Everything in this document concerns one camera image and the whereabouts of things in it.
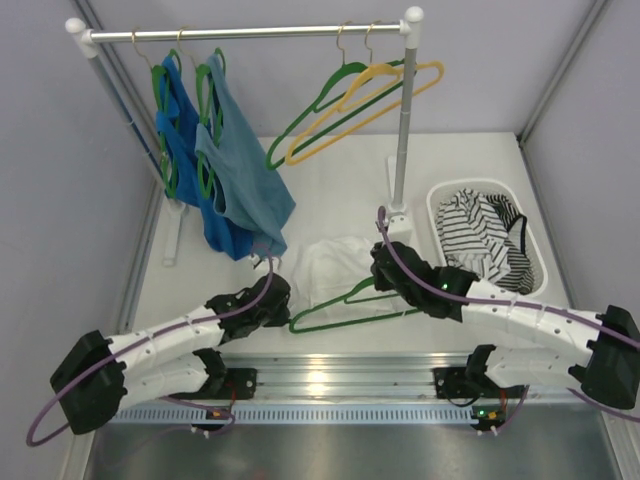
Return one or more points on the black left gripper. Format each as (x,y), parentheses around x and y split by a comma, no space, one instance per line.
(275,298)

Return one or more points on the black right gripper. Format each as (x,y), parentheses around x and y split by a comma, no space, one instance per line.
(380,282)

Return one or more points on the white tank top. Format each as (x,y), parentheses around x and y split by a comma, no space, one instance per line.
(328,268)

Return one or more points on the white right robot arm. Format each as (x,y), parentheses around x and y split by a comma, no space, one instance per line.
(595,352)

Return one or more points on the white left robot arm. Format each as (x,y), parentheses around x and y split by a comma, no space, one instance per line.
(103,375)

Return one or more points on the black white striped top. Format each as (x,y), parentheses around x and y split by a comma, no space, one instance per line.
(472,236)

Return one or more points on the teal tank top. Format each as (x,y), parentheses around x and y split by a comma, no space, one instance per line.
(246,191)

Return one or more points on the royal blue tank top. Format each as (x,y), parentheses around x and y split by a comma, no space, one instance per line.
(220,233)

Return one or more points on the yellow hanger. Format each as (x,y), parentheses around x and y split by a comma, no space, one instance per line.
(350,86)

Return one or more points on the green hanger with teal top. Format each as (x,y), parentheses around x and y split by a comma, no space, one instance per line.
(206,115)

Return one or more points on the green hanger with blue top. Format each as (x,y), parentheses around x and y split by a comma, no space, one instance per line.
(161,92)

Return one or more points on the silver white clothes rack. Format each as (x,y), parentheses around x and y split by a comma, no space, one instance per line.
(111,75)

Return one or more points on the white laundry basket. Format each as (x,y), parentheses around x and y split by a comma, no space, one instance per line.
(445,190)

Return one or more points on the black trimmed striped garment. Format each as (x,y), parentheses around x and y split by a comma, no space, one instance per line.
(520,278)

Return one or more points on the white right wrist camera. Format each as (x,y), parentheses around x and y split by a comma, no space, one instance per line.
(389,228)

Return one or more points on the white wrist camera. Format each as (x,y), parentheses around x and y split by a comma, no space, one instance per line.
(389,228)
(259,263)

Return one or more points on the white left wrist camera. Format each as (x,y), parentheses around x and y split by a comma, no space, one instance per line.
(259,263)

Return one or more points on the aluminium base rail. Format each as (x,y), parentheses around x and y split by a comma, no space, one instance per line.
(342,378)

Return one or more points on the white slotted cable duct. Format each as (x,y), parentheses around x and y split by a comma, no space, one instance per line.
(299,414)

